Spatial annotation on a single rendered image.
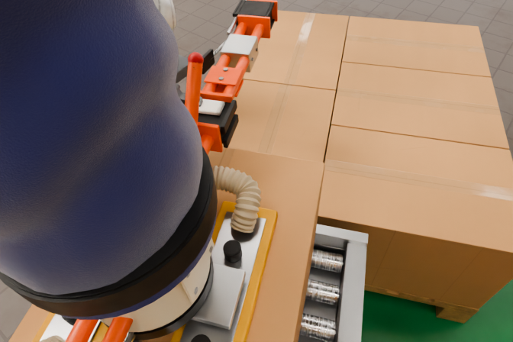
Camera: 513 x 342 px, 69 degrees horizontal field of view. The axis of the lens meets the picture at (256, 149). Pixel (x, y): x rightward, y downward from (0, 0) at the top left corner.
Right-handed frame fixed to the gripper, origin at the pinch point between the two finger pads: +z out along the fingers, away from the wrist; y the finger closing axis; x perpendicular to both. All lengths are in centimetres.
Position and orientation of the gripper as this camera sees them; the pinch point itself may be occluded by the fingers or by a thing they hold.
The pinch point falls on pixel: (205, 115)
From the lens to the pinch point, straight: 65.7
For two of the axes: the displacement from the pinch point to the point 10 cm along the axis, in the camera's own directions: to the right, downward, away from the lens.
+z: 9.7, 1.4, -2.1
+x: -2.5, 7.3, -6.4
